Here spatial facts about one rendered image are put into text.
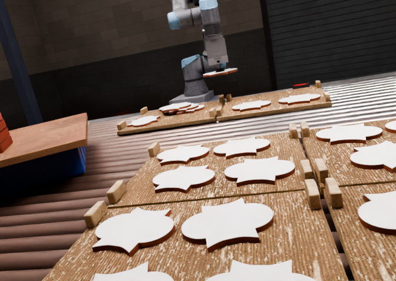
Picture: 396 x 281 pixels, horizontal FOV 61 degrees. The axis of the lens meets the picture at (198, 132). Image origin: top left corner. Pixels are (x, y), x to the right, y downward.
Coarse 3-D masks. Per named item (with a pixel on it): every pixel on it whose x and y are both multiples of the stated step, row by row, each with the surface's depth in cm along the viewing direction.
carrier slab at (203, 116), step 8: (200, 104) 158; (208, 104) 154; (216, 104) 150; (224, 104) 153; (152, 112) 164; (160, 112) 159; (200, 112) 141; (208, 112) 138; (160, 120) 141; (168, 120) 138; (176, 120) 134; (184, 120) 131; (192, 120) 129; (200, 120) 127; (208, 120) 127; (128, 128) 137; (136, 128) 134; (144, 128) 133; (152, 128) 132; (160, 128) 132
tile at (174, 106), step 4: (172, 104) 155; (176, 104) 153; (180, 104) 151; (184, 104) 149; (188, 104) 147; (160, 108) 151; (164, 108) 149; (168, 108) 147; (172, 108) 145; (176, 108) 144; (180, 108) 145
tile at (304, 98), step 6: (294, 96) 130; (300, 96) 128; (306, 96) 126; (312, 96) 124; (318, 96) 122; (282, 102) 125; (288, 102) 123; (294, 102) 122; (300, 102) 121; (306, 102) 120
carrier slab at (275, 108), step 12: (252, 96) 153; (264, 96) 147; (276, 96) 142; (288, 96) 137; (228, 108) 137; (264, 108) 124; (276, 108) 121; (288, 108) 118; (300, 108) 118; (312, 108) 117
